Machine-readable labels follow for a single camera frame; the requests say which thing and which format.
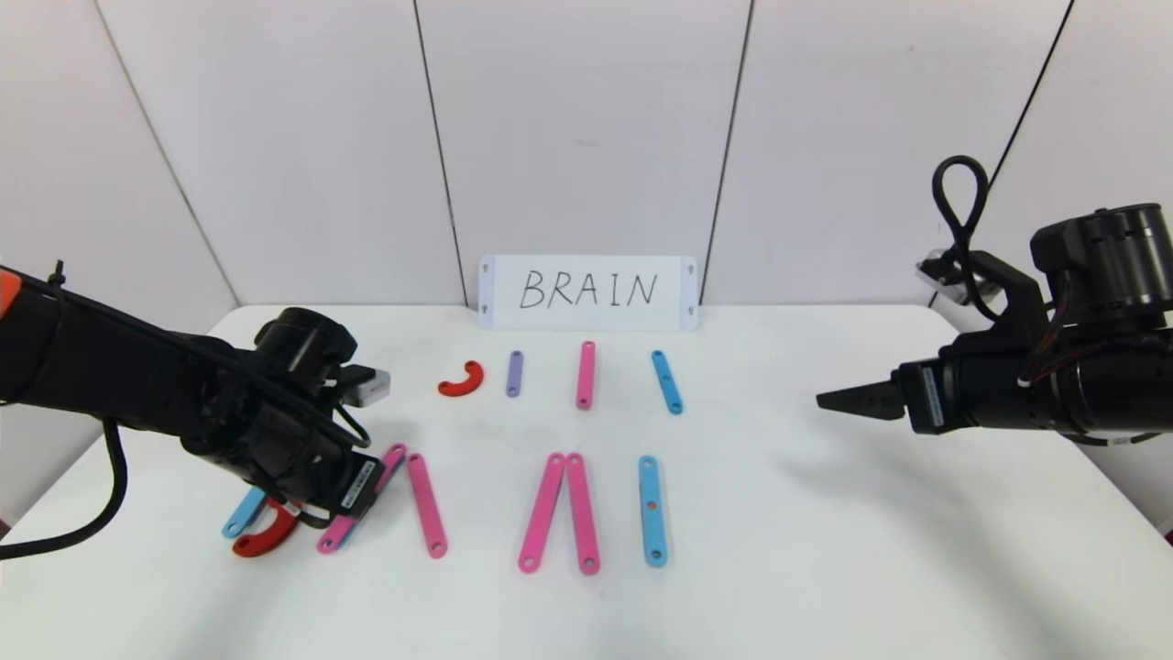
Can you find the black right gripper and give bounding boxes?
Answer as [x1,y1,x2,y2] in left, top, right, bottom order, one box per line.
[816,349,1055,436]

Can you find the small red curved piece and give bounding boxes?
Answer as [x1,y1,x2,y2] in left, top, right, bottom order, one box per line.
[438,360,485,398]

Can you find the long pink bar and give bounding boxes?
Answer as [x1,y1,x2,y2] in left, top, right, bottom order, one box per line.
[406,453,449,558]
[316,444,407,555]
[565,453,602,576]
[518,452,566,575]

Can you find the white BRAIN word card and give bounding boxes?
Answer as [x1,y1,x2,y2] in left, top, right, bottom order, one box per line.
[478,256,699,332]

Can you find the short blue bar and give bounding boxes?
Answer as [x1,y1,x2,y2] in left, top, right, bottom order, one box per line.
[651,350,685,415]

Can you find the light blue bar orange hole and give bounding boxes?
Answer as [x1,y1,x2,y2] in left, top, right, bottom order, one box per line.
[639,456,668,567]

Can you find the large red curved piece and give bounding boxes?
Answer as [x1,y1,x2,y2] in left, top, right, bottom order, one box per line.
[232,500,301,558]

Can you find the long light blue bar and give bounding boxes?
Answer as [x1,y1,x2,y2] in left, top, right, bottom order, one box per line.
[223,488,268,539]

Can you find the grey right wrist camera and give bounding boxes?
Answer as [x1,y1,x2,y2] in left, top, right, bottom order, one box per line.
[916,249,986,306]

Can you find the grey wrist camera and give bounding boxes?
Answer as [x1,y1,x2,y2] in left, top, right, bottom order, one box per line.
[916,249,986,306]
[337,365,391,408]

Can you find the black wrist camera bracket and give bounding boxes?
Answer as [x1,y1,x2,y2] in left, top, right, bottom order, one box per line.
[953,249,1055,345]

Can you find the black looped camera cable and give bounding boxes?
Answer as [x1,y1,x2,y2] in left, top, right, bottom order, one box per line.
[933,156,1009,322]

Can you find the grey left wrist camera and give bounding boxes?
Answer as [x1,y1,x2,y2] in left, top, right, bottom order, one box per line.
[337,365,391,408]

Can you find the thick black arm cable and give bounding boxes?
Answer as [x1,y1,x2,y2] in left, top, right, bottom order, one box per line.
[0,417,129,560]

